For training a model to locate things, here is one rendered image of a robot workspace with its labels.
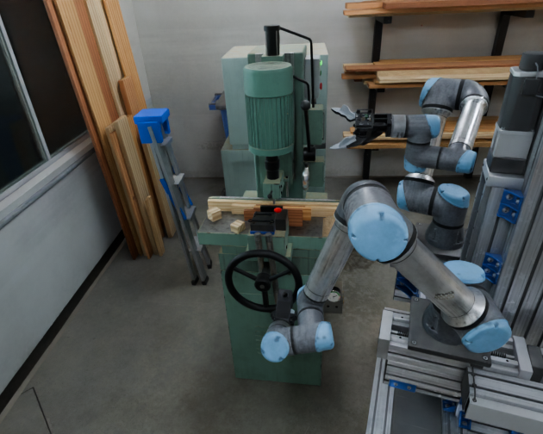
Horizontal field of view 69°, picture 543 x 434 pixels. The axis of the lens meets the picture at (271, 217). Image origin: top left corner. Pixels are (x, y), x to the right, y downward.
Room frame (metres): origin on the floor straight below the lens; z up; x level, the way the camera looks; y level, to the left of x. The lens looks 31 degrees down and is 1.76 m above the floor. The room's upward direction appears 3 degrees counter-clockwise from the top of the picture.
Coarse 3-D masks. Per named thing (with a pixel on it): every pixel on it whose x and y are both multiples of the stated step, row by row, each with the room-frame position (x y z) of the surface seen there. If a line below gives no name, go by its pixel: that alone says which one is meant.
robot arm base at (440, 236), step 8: (432, 224) 1.32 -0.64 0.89; (440, 224) 1.28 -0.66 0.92; (432, 232) 1.30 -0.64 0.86; (440, 232) 1.27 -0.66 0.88; (448, 232) 1.26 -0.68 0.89; (456, 232) 1.26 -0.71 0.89; (464, 232) 1.28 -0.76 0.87; (432, 240) 1.28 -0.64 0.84; (440, 240) 1.26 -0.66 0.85; (448, 240) 1.25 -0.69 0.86; (456, 240) 1.25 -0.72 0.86; (464, 240) 1.27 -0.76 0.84; (440, 248) 1.25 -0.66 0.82; (448, 248) 1.24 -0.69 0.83; (456, 248) 1.24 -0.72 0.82
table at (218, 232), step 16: (208, 224) 1.40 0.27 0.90; (224, 224) 1.39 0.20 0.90; (304, 224) 1.36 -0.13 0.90; (320, 224) 1.35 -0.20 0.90; (208, 240) 1.33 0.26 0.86; (224, 240) 1.32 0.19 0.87; (240, 240) 1.31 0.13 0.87; (288, 240) 1.28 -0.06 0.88; (304, 240) 1.27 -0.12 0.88; (320, 240) 1.26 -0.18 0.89; (288, 256) 1.19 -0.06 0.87
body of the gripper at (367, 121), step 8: (360, 112) 1.29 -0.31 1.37; (368, 112) 1.28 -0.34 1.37; (360, 120) 1.27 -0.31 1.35; (368, 120) 1.25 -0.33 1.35; (376, 120) 1.25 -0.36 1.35; (384, 120) 1.24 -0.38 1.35; (360, 128) 1.23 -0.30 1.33; (368, 128) 1.23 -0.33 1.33; (376, 128) 1.26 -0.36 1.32; (384, 128) 1.26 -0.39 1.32; (360, 136) 1.27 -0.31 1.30; (368, 136) 1.26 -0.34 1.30
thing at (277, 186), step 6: (282, 174) 1.49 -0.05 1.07; (264, 180) 1.44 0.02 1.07; (270, 180) 1.43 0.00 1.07; (276, 180) 1.43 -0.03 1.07; (282, 180) 1.47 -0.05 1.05; (264, 186) 1.41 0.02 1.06; (270, 186) 1.40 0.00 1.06; (276, 186) 1.40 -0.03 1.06; (282, 186) 1.46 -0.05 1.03; (264, 192) 1.41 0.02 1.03; (276, 192) 1.40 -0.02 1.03; (264, 198) 1.41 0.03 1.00; (276, 198) 1.40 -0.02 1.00
